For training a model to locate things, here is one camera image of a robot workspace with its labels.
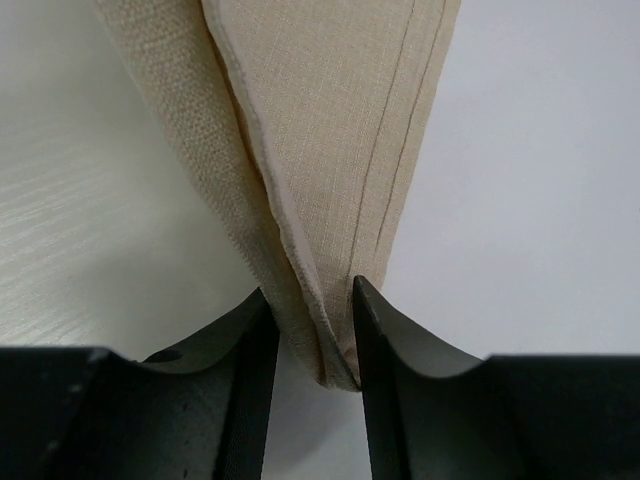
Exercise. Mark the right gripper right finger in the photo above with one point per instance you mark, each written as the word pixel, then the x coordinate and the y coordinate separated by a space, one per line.
pixel 433 411

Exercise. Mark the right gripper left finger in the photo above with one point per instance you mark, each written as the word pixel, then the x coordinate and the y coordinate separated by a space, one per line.
pixel 198 409

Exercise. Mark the beige cloth napkin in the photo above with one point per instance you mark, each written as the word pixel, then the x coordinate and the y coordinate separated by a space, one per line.
pixel 300 123

